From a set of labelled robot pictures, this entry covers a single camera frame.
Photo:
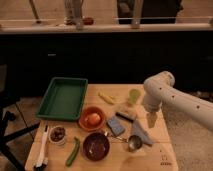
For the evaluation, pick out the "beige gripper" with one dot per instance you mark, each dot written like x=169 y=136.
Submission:
x=151 y=119

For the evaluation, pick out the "wooden felt eraser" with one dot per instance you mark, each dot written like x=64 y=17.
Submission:
x=126 y=114

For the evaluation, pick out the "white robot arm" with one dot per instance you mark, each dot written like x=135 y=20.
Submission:
x=160 y=89

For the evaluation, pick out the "green plastic tray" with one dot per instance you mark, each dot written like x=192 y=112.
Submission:
x=63 y=99

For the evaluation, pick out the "grey cloth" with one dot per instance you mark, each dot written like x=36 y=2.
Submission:
x=138 y=130

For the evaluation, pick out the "green plastic cup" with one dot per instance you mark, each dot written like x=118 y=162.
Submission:
x=134 y=95

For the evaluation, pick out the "metal measuring cup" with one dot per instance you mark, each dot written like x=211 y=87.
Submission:
x=134 y=142

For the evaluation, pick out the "blue sponge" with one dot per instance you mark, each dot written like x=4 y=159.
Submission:
x=115 y=126

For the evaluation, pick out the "yellow banana toy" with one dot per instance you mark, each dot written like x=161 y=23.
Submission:
x=106 y=98

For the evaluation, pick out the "orange fruit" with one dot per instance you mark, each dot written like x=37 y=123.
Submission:
x=94 y=119

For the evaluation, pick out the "dark red bowl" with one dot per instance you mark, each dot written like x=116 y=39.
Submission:
x=96 y=146

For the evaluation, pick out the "orange bowl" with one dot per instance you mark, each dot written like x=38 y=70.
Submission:
x=83 y=120

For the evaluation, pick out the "green cucumber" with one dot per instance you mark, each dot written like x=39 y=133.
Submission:
x=74 y=153

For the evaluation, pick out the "white cup with contents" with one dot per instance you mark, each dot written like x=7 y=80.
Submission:
x=57 y=135

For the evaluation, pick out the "red object on ledge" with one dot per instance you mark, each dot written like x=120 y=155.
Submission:
x=88 y=21

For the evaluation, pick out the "white dish brush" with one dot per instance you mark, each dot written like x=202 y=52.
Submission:
x=41 y=156

